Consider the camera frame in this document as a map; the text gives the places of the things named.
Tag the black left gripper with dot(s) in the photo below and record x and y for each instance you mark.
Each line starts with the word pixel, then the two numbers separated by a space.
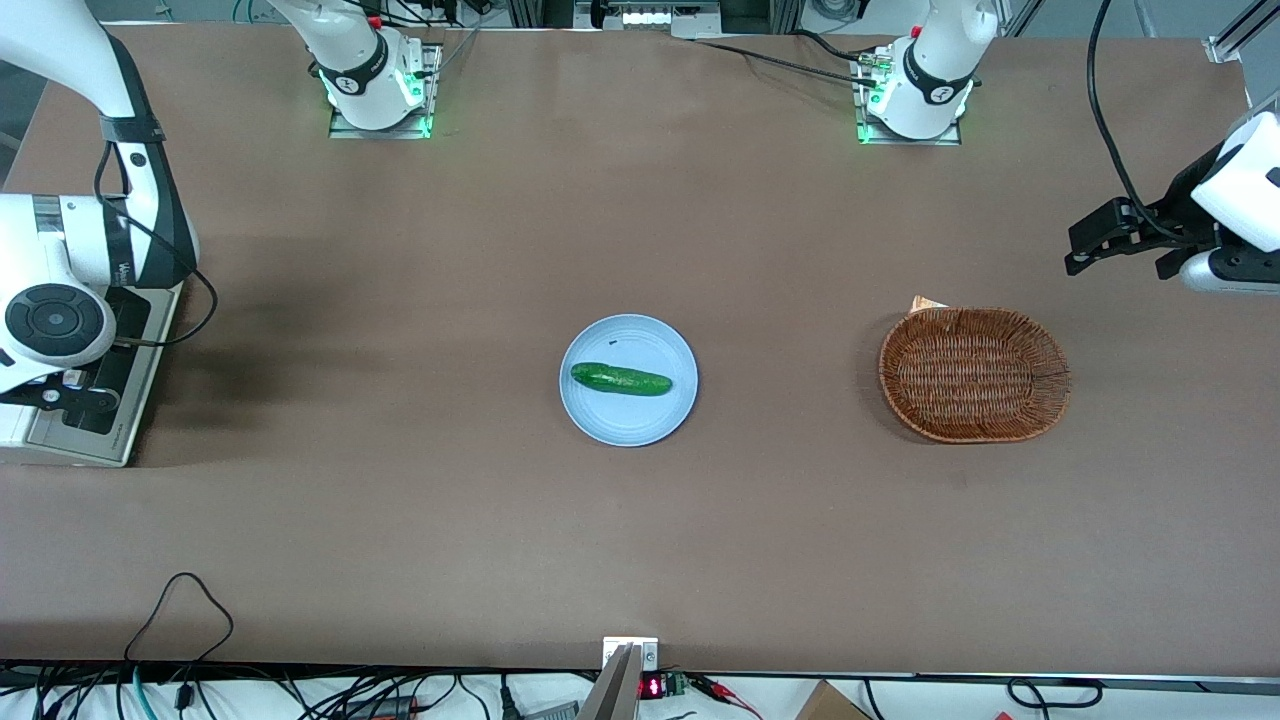
pixel 1180 211

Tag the grey glass oven door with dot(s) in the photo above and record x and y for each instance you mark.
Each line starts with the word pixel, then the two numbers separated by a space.
pixel 135 420

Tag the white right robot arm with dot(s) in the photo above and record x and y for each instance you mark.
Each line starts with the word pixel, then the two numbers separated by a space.
pixel 60 250

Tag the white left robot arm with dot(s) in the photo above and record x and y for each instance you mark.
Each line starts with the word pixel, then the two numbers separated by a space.
pixel 935 80

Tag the white toaster oven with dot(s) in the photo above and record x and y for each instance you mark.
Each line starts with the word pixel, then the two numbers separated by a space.
pixel 15 430

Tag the brown wicker oval basket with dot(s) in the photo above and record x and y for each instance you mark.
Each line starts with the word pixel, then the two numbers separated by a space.
pixel 975 375

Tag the orange white paper tag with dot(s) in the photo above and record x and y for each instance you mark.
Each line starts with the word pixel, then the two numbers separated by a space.
pixel 925 303

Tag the green cucumber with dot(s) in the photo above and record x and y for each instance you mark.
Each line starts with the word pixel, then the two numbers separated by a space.
pixel 620 379

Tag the light blue round plate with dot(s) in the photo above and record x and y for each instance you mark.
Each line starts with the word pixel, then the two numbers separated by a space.
pixel 630 420

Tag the grey power strip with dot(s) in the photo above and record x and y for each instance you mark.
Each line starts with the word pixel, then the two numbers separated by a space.
pixel 650 15

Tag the brown cardboard box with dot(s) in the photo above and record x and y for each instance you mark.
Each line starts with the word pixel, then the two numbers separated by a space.
pixel 830 703

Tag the red LED display module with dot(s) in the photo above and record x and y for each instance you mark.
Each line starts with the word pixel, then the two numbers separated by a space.
pixel 651 687

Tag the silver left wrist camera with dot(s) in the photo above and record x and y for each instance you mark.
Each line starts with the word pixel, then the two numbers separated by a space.
pixel 1230 272

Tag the aluminium frame profile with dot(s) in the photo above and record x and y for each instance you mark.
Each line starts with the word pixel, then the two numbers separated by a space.
pixel 1240 30

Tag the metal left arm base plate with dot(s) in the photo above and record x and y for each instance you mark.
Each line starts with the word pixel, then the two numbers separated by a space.
pixel 860 110

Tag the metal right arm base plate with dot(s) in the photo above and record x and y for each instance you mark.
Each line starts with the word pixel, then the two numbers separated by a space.
pixel 432 90

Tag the grey aluminium mount bar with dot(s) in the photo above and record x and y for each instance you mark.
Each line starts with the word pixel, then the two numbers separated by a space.
pixel 612 690

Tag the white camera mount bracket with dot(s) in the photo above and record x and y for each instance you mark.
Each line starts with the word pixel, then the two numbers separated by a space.
pixel 648 652

